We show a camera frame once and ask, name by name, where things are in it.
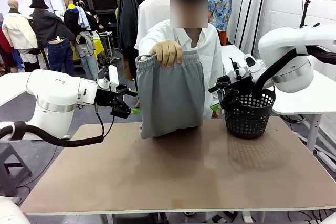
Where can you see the grey plastic step stool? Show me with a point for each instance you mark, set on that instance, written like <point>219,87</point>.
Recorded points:
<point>13,166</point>

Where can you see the dark blue jeans mannequin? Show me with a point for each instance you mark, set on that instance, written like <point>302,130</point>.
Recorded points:
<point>61,56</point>

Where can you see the mannequin in blue floral shirt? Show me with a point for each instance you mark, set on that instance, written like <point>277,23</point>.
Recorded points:
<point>220,9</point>

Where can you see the figure in black jacket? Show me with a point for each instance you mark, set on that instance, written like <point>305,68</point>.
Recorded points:
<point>50,27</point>

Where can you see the person's right hand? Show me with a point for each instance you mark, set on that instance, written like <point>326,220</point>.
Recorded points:
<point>168,53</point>

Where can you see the black bucket hat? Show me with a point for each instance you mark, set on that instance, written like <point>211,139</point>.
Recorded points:
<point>39,2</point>

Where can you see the person's left hand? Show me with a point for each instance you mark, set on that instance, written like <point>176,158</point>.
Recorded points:
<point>215,114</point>

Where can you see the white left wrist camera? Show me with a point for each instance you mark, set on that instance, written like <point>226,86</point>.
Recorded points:
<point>113,74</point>

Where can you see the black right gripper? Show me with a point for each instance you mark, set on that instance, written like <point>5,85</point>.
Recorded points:
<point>244,86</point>

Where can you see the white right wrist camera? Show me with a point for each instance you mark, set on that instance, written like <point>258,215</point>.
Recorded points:
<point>239,72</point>

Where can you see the mannequin draped in black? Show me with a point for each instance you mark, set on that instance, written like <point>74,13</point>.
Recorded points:
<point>127,19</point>

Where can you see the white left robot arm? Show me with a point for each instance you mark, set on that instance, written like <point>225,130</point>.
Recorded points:
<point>52,87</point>

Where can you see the mannequin with yellow blue clothes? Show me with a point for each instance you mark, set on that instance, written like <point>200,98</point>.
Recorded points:
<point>72,16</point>

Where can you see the white metal stool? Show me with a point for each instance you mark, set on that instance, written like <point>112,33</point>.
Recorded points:
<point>107,40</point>

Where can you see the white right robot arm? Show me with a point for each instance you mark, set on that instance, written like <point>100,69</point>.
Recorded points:
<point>288,40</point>

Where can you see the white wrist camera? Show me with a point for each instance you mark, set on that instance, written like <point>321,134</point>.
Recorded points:
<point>239,72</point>
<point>113,74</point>

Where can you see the white power strip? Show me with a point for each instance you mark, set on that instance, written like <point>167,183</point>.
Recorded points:
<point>16,200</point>

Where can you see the black tripod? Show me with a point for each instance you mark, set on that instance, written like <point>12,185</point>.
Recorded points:
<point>304,14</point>

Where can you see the white leaning panels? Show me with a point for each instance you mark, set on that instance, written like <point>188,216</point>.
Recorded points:
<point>249,11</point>

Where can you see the black and white shoe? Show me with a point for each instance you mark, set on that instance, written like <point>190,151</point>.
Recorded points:
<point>189,213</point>

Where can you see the mannequin in white shirt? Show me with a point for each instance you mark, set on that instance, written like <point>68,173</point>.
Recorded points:
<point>152,11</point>

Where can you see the black perforated plastic basket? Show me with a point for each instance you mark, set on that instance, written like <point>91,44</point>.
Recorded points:
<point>246,119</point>

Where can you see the person in white shirt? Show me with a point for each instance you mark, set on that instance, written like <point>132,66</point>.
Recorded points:
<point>210,51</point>

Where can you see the mannequin in cream jacket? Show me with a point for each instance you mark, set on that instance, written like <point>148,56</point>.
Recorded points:
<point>18,30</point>

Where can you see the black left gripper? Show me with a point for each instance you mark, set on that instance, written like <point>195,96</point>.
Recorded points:
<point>106,98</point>

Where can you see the yellow table cloth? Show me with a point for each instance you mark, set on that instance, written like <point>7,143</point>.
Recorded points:
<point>98,47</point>

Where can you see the light jeans grey hoodie mannequin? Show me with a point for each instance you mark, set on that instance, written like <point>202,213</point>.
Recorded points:
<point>88,58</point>

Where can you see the grey training pants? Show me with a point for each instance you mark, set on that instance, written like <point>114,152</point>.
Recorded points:
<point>170,98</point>

